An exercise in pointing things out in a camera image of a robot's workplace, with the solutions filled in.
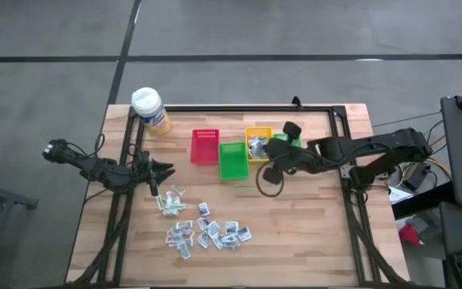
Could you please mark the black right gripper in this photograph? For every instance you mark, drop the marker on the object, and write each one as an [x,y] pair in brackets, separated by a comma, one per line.
[291,156]

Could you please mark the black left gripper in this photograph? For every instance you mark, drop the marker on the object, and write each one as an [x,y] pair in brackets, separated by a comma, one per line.
[148,172]

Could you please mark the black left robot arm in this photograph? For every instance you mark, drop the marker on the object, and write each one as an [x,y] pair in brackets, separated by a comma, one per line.
[98,170]

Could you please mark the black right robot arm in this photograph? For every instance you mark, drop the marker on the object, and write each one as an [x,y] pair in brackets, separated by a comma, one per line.
[375,142]

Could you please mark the yellow plastic basket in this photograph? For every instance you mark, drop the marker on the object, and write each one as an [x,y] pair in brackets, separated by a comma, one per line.
[260,131]

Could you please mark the red plastic basket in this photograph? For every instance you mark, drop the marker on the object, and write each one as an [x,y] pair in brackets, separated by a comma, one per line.
[205,148]

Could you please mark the small black clamp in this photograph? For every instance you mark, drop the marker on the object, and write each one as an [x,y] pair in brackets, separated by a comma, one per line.
[296,102]

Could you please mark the yellow Lysol wipes canister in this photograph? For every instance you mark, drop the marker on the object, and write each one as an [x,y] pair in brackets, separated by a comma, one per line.
[151,112]

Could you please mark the pile of crumpled newspaper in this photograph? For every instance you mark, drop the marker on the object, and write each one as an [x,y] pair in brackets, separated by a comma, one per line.
[231,241]
[213,229]

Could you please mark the white paper sheet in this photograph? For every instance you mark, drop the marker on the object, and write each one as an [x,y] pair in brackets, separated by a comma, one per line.
[399,194]

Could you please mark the black power supply box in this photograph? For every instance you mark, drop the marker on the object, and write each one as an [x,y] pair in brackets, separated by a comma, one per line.
[417,180]

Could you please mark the black desk beam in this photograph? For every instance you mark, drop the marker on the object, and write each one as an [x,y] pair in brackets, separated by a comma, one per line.
[419,202]

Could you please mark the red crumpled object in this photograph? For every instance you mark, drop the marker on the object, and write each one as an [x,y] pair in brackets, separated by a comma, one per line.
[409,237]

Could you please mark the grey metal stand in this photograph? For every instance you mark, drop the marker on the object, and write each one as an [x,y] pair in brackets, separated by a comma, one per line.
[2,198]

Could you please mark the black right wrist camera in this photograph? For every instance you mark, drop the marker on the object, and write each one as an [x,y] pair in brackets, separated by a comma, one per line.
[272,176]

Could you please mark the grey metal mount plate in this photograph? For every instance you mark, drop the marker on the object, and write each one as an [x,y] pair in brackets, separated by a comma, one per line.
[346,172]

